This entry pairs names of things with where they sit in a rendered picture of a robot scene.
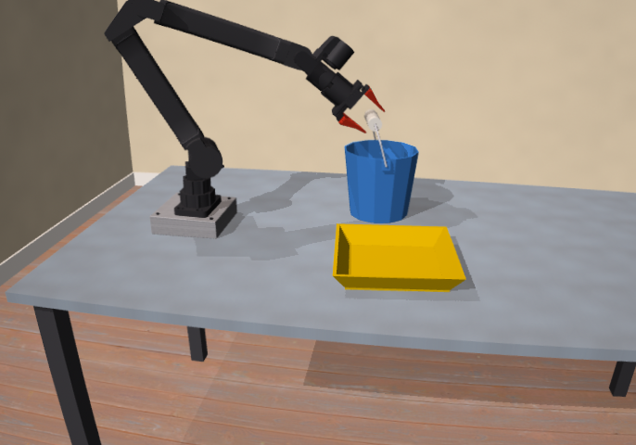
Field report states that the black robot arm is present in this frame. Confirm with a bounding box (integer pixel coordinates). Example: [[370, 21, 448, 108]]
[[105, 0, 354, 218]]

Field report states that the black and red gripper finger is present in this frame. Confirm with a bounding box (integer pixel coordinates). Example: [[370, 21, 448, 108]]
[[338, 113, 366, 134], [365, 88, 385, 112]]

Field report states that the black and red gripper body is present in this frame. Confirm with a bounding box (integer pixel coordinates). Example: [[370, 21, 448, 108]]
[[322, 74, 370, 121]]

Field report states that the yellow rectangular tray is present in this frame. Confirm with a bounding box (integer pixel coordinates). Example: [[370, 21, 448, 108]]
[[333, 223, 466, 292]]

